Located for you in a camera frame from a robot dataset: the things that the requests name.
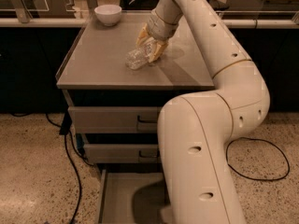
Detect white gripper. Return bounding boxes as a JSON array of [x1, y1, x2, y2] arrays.
[[135, 9, 178, 63]]

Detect clear plastic water bottle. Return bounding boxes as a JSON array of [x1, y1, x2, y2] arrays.
[[125, 44, 152, 70]]

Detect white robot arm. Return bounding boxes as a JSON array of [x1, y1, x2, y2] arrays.
[[136, 0, 270, 224]]

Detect grey drawer cabinet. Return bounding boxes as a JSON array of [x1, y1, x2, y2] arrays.
[[55, 10, 216, 224]]

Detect grey top drawer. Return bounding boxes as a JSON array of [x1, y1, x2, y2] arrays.
[[68, 106, 161, 133]]

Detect grey drawer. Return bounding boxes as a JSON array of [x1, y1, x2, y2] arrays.
[[68, 106, 161, 133], [84, 144, 160, 163], [94, 168, 173, 224]]

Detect grey middle drawer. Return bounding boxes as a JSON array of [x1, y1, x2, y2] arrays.
[[84, 144, 160, 163]]

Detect grey bottom drawer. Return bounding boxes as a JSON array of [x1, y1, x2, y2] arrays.
[[94, 168, 173, 224]]

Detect white ceramic bowl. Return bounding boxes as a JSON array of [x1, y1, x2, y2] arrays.
[[94, 5, 122, 26]]

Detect black power adapter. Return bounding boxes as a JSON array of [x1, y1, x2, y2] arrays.
[[59, 112, 72, 135]]

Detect black cable left floor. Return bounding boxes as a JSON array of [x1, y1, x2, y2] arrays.
[[8, 112, 94, 224]]

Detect black cable floor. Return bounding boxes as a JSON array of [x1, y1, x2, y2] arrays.
[[225, 136, 291, 182], [8, 112, 94, 224]]

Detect metal post left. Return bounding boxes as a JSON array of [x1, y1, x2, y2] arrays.
[[10, 0, 31, 23]]

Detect black cable right floor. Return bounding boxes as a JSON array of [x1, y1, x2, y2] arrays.
[[225, 136, 291, 182]]

